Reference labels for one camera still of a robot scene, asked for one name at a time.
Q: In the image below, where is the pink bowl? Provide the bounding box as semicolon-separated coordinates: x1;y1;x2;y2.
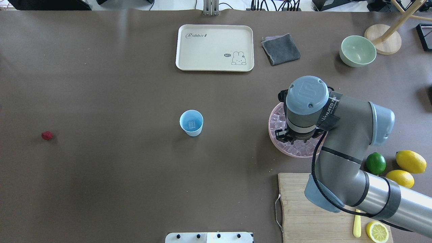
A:
268;102;328;158

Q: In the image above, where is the green lime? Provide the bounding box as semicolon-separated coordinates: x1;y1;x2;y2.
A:
366;152;387;175

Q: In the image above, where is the cream rabbit tray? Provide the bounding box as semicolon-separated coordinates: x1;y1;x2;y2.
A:
175;24;254;72

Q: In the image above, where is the red strawberry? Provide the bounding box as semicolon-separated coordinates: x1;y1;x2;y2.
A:
41;131;54;140

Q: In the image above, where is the grey folded cloth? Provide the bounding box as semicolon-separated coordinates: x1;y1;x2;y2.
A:
261;33;301;66

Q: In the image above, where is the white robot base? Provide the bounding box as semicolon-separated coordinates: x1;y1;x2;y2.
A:
165;231;254;243

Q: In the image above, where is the light blue plastic cup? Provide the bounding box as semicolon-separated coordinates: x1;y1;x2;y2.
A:
179;110;204;137

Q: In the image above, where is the wooden cup stand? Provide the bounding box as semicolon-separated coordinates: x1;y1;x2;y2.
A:
364;0;432;55

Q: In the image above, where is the pale green bowl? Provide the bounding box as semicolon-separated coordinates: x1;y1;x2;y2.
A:
339;35;377;68

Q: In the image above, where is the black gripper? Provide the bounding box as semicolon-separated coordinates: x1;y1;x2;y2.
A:
274;87;334;142

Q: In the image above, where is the yellow plastic knife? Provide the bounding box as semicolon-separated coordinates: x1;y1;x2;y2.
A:
352;214;361;238

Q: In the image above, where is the wooden cutting board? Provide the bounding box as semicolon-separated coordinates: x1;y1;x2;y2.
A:
275;173;394;243

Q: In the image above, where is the lemon slice near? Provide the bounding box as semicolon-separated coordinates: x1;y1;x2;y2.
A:
366;220;390;243

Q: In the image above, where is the pile of ice cubes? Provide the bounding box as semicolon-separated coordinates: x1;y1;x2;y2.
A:
270;105;325;157

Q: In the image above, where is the whole yellow lemon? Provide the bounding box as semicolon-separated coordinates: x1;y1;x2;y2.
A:
385;170;415;189
396;150;427;173

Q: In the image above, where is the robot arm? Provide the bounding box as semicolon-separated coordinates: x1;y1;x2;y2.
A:
275;76;432;237

